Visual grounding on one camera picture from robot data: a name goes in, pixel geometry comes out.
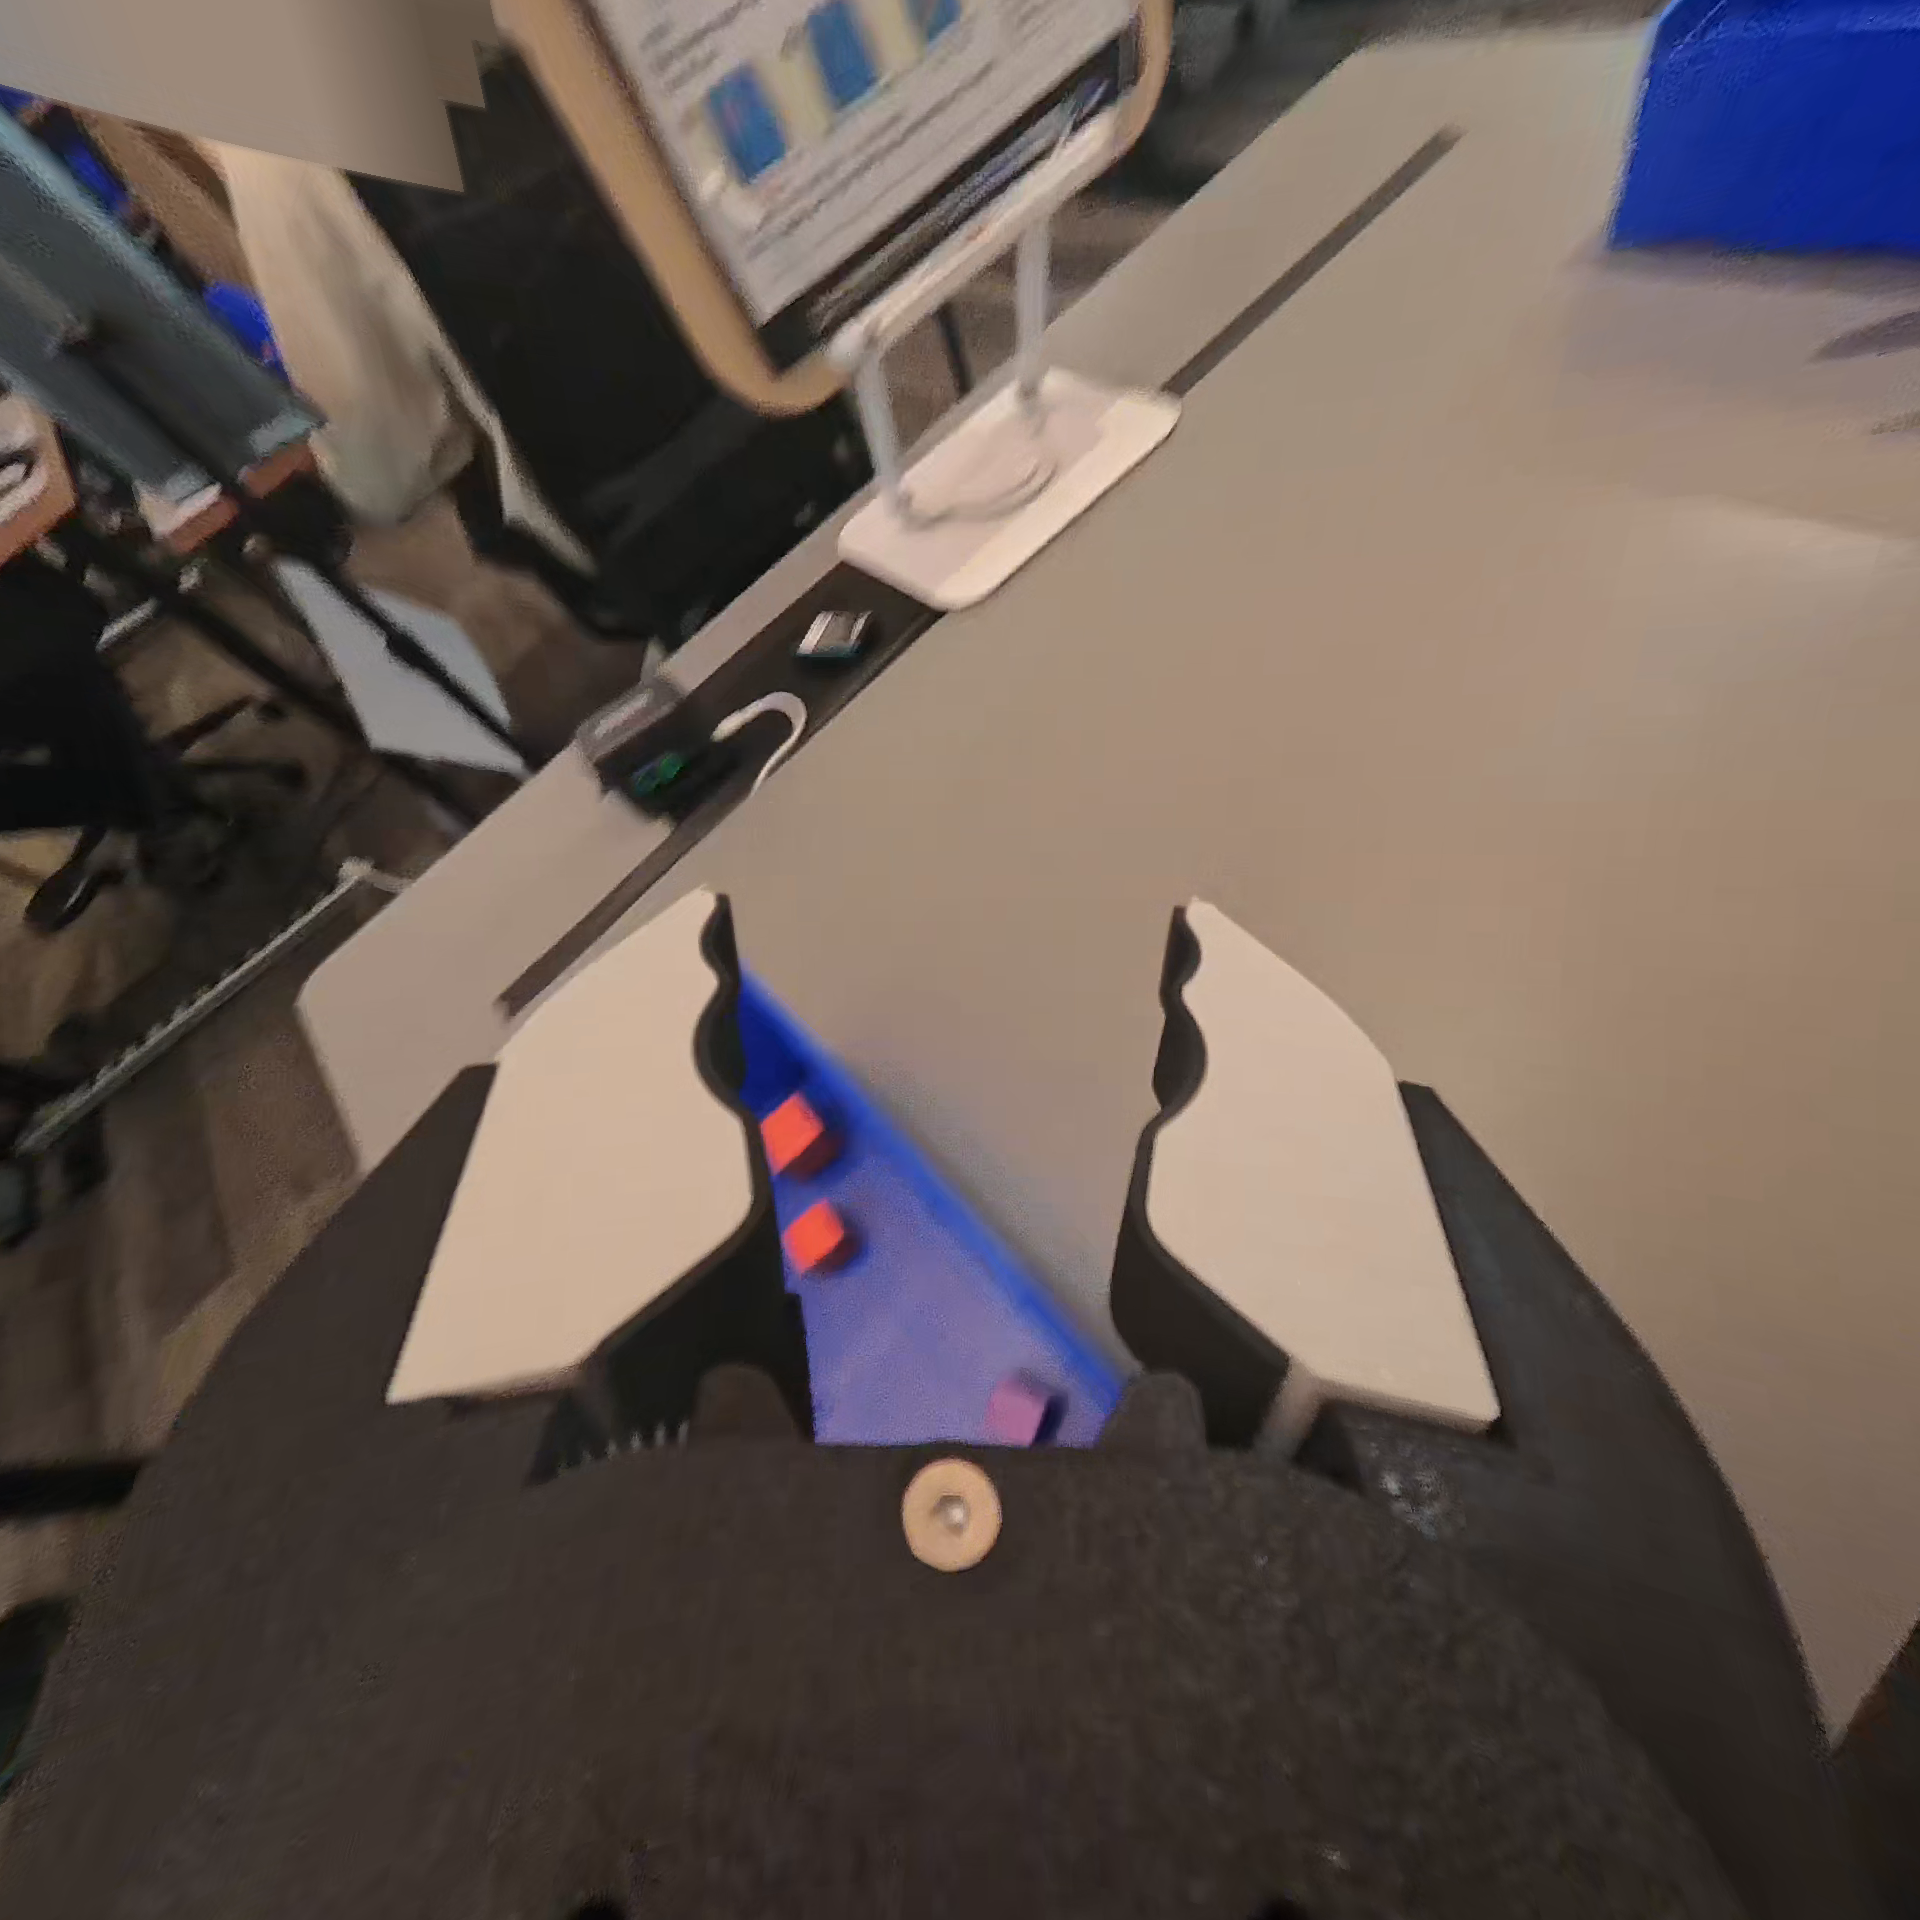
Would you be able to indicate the blue-edged black box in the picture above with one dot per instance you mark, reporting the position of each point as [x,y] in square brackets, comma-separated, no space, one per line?
[835,639]

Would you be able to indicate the blue plastic bin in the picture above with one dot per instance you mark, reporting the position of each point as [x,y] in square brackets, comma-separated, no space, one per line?
[916,1320]

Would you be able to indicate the blue plastic container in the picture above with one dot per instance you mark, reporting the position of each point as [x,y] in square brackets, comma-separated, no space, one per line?
[1770,135]

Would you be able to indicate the instruction sheet on stand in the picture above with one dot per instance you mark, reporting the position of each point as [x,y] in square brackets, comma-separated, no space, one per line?
[840,149]

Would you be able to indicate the pale cloth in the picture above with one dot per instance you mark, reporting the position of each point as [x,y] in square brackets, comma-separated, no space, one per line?
[347,331]

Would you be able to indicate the wood edged desk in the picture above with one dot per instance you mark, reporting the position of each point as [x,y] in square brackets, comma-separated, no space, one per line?
[149,347]

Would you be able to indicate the black power box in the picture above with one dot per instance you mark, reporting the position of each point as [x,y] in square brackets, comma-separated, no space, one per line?
[645,750]

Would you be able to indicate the white flat panel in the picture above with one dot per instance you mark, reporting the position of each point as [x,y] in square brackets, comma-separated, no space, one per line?
[405,676]

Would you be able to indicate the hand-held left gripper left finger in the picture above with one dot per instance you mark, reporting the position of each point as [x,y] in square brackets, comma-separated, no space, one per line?
[587,1202]

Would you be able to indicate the red wooden cube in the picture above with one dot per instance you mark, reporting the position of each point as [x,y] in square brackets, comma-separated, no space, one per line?
[797,1133]
[820,1237]

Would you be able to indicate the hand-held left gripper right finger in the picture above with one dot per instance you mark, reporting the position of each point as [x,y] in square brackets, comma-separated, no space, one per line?
[1307,1214]

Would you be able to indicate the purple wooden cube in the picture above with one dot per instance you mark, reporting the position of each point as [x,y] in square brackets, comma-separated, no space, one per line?
[1021,1412]

